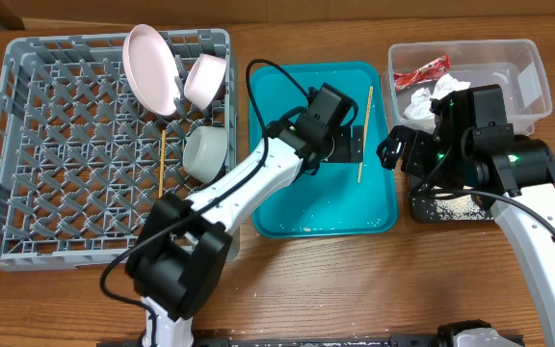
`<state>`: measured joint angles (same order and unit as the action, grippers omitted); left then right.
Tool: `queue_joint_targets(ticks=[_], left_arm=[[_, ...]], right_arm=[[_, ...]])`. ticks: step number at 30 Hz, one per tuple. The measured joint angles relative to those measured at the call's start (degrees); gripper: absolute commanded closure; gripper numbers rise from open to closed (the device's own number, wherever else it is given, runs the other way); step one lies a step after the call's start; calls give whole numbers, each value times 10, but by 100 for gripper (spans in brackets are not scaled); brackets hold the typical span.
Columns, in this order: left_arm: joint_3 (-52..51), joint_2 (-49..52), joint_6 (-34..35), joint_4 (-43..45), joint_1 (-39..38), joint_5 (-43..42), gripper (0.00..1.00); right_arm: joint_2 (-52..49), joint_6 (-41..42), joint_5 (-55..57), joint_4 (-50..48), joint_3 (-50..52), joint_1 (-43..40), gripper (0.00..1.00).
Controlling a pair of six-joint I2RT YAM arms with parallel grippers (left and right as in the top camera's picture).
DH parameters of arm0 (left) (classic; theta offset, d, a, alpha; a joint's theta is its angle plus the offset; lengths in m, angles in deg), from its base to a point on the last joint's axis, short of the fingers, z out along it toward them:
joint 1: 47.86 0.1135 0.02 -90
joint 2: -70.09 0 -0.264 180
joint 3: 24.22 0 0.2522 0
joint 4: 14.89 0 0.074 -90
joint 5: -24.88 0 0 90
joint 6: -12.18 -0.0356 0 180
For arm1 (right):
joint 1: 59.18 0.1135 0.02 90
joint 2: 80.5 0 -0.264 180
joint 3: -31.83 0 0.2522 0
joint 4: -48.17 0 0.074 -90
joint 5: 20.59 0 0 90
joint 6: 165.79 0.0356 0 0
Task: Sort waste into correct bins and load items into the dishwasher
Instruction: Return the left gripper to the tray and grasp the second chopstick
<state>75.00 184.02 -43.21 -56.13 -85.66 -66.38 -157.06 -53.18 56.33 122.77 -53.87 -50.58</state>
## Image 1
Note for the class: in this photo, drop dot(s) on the small pink bowl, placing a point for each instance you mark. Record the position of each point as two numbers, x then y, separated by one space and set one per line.
204 80

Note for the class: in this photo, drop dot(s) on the teal plastic serving tray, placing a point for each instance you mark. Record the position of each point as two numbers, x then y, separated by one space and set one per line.
331 203

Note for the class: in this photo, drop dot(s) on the grey plastic dishwasher rack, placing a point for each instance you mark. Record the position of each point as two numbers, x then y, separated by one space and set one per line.
80 155

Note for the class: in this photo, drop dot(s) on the grey bowl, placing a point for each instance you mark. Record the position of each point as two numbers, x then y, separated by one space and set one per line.
204 153

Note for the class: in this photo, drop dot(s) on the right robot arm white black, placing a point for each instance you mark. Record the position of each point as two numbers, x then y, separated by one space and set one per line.
526 218

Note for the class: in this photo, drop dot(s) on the red snack wrapper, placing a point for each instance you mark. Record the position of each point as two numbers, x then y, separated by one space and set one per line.
429 72

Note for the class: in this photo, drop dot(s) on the cardboard panel backdrop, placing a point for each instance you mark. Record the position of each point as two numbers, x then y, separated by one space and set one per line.
13 13

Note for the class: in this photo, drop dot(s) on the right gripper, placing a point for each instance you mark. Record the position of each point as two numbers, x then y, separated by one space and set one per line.
407 151

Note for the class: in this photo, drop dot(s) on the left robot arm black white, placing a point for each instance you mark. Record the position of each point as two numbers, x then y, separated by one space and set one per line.
182 250

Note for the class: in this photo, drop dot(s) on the clear plastic waste bin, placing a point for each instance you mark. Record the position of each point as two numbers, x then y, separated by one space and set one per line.
514 65

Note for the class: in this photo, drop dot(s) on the pile of white rice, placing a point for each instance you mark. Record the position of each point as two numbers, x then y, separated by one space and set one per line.
437 211

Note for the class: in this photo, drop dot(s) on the white napkin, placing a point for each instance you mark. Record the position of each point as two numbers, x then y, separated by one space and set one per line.
421 100

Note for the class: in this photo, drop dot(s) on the black waste tray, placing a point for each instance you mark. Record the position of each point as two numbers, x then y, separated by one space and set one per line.
484 166

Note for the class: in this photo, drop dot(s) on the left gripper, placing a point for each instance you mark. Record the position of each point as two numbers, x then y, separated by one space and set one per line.
344 149

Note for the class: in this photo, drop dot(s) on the large pink round plate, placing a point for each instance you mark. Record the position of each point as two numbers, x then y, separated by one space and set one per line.
150 69

